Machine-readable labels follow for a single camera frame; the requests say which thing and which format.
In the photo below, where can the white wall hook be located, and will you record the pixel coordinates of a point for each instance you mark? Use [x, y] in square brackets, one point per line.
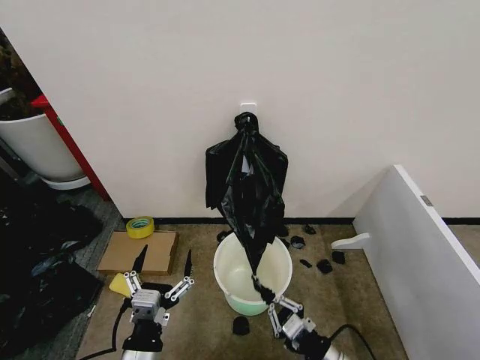
[248, 107]

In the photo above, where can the white and green trash bin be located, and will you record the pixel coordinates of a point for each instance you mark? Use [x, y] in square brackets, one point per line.
[240, 262]

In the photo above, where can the yellow sponge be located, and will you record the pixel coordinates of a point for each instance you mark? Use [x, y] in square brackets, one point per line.
[118, 285]

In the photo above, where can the white planter saucer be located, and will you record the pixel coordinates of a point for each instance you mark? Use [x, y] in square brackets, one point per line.
[67, 184]

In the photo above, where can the flat brown cardboard sheet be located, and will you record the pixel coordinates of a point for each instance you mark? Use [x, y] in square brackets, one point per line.
[120, 255]

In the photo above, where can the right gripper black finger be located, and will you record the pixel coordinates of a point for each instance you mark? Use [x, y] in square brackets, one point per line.
[290, 303]
[273, 318]

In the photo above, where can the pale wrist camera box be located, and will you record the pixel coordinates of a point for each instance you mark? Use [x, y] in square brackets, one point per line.
[296, 325]
[144, 300]

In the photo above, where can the large white planter pot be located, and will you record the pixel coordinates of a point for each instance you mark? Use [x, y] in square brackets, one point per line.
[37, 146]

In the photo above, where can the black plastic scrap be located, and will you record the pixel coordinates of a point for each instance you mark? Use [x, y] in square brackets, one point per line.
[298, 242]
[338, 257]
[306, 263]
[324, 266]
[309, 229]

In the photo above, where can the white curved bracket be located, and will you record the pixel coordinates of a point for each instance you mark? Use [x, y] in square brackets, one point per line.
[348, 242]

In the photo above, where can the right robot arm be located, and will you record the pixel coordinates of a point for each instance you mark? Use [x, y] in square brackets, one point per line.
[337, 352]

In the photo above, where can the red frame board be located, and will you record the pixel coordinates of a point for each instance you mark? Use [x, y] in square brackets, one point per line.
[71, 146]

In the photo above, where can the small metal latch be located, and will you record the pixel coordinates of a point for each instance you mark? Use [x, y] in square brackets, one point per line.
[426, 200]

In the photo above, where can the large white panel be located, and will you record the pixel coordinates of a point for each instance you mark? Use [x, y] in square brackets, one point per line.
[412, 262]

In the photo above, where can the small white scrap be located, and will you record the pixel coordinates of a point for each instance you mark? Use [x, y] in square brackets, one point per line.
[91, 311]

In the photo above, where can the dark potted plant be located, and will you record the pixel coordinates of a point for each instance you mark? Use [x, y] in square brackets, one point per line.
[15, 75]

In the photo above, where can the black garbage bag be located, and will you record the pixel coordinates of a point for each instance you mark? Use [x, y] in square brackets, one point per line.
[247, 210]

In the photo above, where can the pile of black bags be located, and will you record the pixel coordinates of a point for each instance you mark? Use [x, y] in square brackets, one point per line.
[45, 285]

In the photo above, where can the yellow tape roll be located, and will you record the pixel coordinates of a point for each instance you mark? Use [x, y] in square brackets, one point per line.
[131, 229]

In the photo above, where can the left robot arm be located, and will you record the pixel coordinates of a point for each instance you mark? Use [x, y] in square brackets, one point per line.
[140, 355]

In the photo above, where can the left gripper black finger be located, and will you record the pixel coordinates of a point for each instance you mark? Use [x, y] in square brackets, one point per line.
[188, 264]
[138, 262]

